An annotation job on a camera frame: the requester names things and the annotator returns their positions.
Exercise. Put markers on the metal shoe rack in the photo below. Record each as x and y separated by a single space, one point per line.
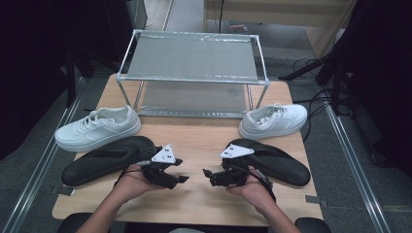
194 58

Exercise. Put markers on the grey cabinet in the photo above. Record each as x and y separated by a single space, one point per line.
137 13

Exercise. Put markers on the wooden cabinet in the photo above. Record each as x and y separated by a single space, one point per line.
259 13

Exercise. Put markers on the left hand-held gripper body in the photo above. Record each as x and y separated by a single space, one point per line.
158 176

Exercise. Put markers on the metal floor rail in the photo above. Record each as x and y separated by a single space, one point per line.
168 16
360 178
37 176

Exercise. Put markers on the grey tape piece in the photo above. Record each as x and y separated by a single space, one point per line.
63 191
315 200

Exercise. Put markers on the person's right hand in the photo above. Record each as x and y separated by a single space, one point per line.
256 194

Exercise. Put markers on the black metal stand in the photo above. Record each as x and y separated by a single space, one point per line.
336 87
70 81

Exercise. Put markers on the dark curtain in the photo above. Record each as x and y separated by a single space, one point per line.
382 64
32 64

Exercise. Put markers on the person's left hand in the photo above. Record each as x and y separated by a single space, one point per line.
132 184

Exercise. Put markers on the small red item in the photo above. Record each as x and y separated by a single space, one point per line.
239 28

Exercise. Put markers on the black slipper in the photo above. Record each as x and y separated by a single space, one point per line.
97 161
281 168

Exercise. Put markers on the white sneaker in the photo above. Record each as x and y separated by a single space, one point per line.
275 123
97 129

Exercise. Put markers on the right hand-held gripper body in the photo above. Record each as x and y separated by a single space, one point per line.
234 176

